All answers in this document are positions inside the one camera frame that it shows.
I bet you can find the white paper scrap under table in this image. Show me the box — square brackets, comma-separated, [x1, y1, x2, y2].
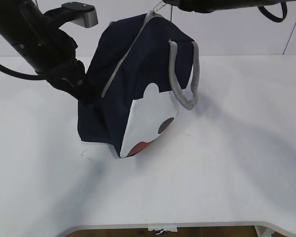
[148, 224, 178, 235]

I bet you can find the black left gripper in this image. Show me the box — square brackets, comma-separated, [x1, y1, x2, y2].
[45, 58, 94, 104]

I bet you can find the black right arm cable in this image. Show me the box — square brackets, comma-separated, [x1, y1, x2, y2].
[258, 0, 288, 23]

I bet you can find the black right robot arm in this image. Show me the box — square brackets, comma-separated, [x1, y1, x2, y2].
[163, 0, 287, 13]

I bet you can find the navy and white lunch bag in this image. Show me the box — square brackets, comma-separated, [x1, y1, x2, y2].
[77, 10, 200, 158]

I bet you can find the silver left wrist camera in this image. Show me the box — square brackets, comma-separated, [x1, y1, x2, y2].
[44, 1, 98, 28]

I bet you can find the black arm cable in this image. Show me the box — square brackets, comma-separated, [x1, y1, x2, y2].
[258, 0, 288, 23]
[0, 56, 49, 81]

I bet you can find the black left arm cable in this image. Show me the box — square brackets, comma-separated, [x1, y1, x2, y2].
[0, 56, 49, 81]

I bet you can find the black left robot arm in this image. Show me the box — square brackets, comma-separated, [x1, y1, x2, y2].
[0, 0, 98, 103]

